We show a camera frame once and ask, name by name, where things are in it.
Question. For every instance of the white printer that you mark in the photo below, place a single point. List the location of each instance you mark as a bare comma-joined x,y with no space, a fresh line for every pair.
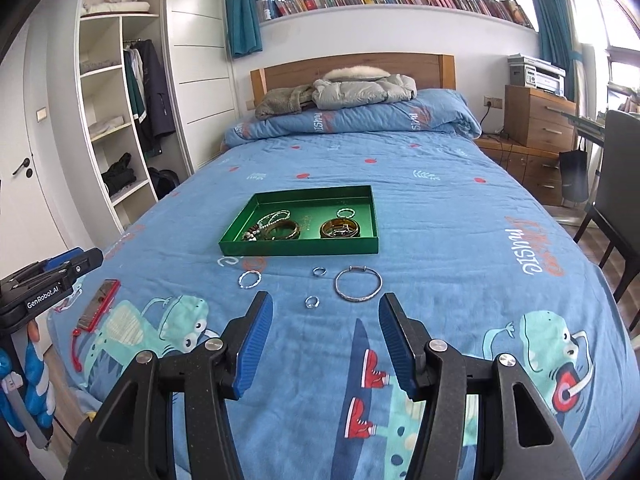
529,72

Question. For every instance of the dark hanging coat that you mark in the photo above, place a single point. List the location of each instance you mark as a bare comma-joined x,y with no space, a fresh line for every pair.
159,120

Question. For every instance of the black folded clothes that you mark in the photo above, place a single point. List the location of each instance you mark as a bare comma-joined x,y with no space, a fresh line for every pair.
119,175

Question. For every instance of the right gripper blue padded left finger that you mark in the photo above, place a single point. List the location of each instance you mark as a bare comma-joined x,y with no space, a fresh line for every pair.
131,436

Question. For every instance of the grey puffer jacket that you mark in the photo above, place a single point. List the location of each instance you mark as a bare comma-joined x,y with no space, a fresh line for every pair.
361,85

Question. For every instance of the wooden drawer nightstand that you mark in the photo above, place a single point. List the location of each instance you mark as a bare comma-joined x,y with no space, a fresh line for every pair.
535,133

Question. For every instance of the wooden headboard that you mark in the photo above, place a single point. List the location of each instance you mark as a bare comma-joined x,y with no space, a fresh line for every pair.
427,69

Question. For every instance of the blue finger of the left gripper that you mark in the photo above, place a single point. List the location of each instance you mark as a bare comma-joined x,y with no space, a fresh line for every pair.
63,258

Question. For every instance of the red harmonica case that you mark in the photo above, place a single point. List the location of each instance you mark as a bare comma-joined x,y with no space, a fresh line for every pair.
88,321

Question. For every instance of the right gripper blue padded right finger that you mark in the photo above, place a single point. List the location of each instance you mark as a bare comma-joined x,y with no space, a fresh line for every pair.
517,436

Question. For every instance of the white door with handle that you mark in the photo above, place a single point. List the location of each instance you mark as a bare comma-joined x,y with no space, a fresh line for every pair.
28,230

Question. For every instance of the dark tortoiseshell bangle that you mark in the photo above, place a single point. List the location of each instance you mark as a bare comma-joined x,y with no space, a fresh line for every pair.
284,229

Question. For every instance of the row of books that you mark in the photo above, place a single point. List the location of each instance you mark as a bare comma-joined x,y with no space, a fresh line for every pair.
507,10

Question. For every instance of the amber wide bangle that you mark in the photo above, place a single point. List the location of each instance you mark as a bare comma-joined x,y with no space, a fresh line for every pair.
340,227

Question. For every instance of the green jewelry tray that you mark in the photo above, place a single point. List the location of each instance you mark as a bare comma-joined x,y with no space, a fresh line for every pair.
309,207

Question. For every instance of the black chair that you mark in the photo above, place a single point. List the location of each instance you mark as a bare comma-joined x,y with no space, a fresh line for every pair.
616,208

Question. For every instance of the teal curtain right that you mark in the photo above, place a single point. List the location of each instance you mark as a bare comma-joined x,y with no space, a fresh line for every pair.
558,43

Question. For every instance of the olive fleece jacket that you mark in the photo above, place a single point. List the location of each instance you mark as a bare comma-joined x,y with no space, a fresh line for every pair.
284,101

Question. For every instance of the folded blue duvet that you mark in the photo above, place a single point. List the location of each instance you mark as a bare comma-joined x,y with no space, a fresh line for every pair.
432,110

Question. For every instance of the teal curtain left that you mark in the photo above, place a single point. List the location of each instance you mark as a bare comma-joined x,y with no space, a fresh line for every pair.
243,28

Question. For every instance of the white wardrobe shelving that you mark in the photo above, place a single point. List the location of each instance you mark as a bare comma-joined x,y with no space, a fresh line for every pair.
188,37

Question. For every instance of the thin silver bangle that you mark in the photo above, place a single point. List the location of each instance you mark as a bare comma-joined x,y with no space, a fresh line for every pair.
358,284

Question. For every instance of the teal curtain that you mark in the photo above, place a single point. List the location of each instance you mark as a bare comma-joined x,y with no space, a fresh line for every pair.
558,43
243,28

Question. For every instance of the blue patterned bed quilt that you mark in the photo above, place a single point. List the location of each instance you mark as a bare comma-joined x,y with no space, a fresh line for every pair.
466,250

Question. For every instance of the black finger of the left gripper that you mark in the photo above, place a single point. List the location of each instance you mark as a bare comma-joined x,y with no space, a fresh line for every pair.
81,265

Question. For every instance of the dark waste bin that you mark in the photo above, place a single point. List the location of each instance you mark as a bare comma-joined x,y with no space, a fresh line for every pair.
574,175

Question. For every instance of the black bag wardrobe floor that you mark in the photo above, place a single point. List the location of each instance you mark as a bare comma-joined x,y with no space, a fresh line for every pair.
164,181

